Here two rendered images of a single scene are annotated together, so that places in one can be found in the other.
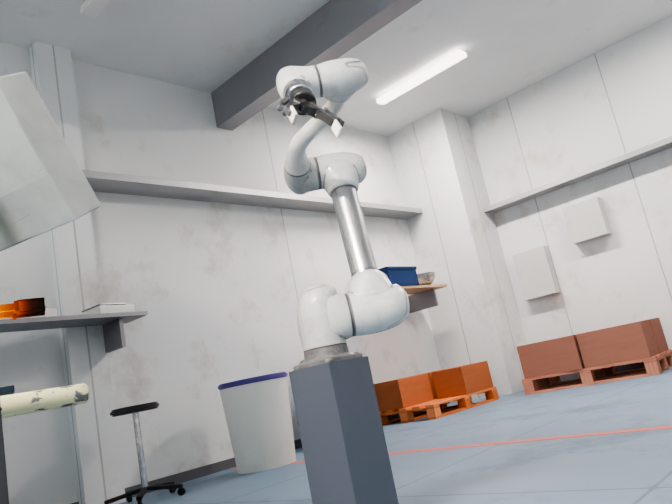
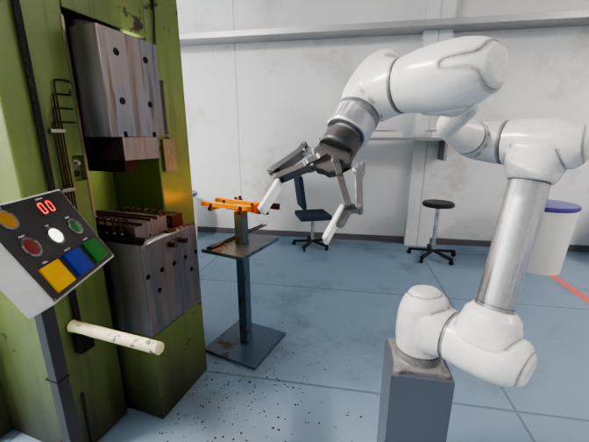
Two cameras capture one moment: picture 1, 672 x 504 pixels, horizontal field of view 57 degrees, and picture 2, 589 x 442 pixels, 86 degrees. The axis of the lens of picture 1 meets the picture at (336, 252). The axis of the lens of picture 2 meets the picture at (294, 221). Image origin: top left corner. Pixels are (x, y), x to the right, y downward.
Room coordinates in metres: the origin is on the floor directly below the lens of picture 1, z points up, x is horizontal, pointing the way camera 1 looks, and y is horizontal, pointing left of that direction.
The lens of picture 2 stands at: (1.30, -0.49, 1.37)
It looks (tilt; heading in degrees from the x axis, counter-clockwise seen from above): 15 degrees down; 58
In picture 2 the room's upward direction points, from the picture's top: straight up
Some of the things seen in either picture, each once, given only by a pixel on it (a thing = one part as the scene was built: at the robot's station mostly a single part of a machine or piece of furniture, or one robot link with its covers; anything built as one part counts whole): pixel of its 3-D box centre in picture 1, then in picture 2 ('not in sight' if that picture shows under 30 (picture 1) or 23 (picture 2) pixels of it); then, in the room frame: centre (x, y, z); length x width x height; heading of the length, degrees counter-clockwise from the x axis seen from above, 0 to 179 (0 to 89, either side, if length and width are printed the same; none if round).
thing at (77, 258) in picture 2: not in sight; (77, 261); (1.22, 0.60, 1.01); 0.07 x 0.05 x 0.07; 64
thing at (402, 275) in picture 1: (389, 280); not in sight; (7.27, -0.55, 1.57); 0.58 x 0.43 x 0.23; 138
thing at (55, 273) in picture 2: not in sight; (56, 275); (1.17, 0.51, 1.01); 0.07 x 0.05 x 0.07; 64
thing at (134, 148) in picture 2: not in sight; (106, 147); (1.35, 1.24, 1.32); 0.42 x 0.20 x 0.10; 129
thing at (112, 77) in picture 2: not in sight; (106, 91); (1.39, 1.26, 1.57); 0.42 x 0.39 x 0.40; 129
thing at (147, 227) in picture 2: not in sight; (117, 223); (1.35, 1.24, 0.96); 0.42 x 0.20 x 0.09; 129
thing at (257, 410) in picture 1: (259, 421); (538, 235); (5.20, 0.89, 0.35); 0.58 x 0.58 x 0.71
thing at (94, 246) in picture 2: not in sight; (94, 250); (1.26, 0.69, 1.01); 0.07 x 0.05 x 0.07; 64
